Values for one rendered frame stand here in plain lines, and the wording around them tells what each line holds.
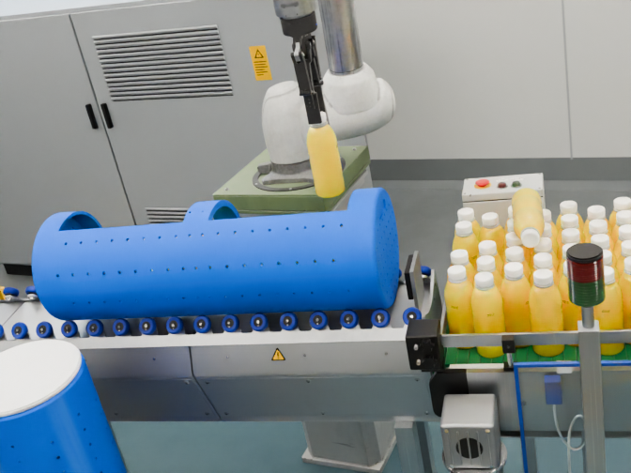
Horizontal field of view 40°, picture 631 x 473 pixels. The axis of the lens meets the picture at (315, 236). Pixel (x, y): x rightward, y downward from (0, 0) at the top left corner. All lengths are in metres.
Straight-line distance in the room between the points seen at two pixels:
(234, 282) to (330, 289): 0.23
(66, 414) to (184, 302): 0.37
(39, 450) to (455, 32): 3.28
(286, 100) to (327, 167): 0.60
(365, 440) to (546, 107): 2.31
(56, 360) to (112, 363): 0.27
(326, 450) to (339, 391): 0.94
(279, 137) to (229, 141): 1.32
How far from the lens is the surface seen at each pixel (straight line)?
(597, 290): 1.60
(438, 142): 4.87
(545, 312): 1.86
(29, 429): 1.97
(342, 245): 1.90
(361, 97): 2.50
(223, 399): 2.27
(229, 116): 3.77
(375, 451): 3.01
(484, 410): 1.86
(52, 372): 2.02
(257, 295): 2.00
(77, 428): 2.02
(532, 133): 4.72
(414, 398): 2.13
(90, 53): 4.06
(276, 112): 2.50
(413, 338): 1.86
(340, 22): 2.44
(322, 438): 3.03
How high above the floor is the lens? 2.04
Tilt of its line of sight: 26 degrees down
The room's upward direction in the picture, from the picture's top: 12 degrees counter-clockwise
